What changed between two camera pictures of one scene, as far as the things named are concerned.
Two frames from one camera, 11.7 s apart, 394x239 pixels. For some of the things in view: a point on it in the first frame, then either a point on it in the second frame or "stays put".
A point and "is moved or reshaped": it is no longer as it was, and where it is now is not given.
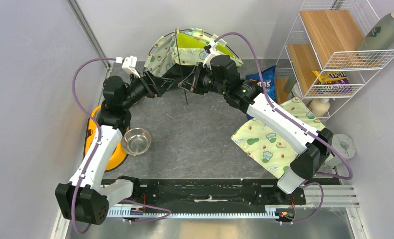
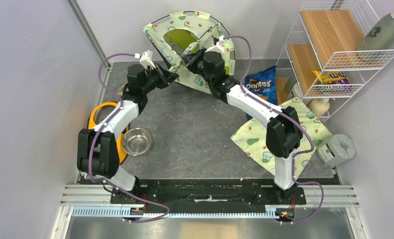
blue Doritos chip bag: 270,78 stays put
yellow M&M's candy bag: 331,77 stays put
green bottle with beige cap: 387,31 stays put
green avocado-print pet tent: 173,56 is moved or reshaped
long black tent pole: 179,66 to 163,56
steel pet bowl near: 136,141 stays put
